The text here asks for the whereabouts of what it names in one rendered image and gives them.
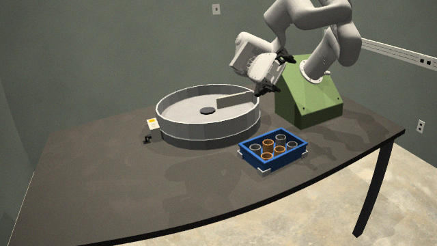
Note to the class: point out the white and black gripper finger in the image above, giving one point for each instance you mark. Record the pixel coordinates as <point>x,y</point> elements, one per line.
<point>263,87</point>
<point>282,52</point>

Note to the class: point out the grey metal bushing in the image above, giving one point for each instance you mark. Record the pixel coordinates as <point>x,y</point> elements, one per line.
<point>256,148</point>
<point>291,144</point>
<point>280,140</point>

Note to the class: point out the bronze bushing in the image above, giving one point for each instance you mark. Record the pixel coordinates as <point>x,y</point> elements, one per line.
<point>268,146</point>
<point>266,156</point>
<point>278,150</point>

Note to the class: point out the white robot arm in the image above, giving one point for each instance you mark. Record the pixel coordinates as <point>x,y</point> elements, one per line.
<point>342,41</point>

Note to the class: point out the blue tray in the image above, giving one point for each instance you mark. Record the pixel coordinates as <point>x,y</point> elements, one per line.
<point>277,162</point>

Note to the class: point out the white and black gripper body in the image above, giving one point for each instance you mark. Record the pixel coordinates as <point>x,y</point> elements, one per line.
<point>262,67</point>

